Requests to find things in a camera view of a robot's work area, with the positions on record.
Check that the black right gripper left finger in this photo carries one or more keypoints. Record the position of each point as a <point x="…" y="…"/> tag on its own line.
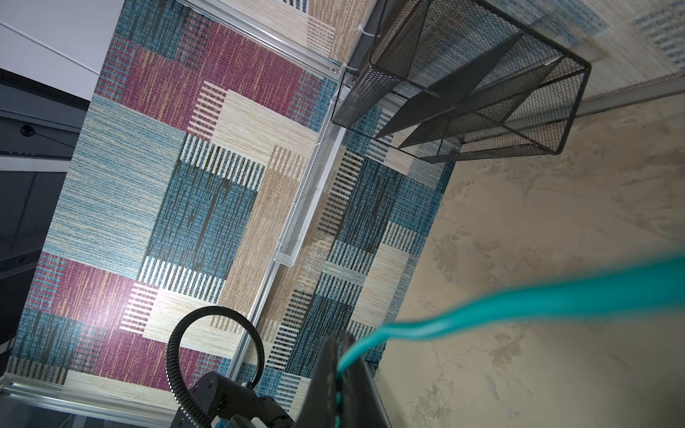
<point x="320" y="406"/>

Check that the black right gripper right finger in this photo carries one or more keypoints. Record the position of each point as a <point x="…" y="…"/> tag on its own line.
<point x="360" y="404"/>

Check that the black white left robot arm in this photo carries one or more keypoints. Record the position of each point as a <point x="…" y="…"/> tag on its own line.
<point x="224" y="403"/>

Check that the white wire mesh basket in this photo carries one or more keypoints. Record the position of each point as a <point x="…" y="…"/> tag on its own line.
<point x="310" y="191"/>

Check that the black wire mesh shelf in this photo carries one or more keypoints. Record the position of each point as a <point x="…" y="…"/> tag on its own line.
<point x="454" y="81"/>

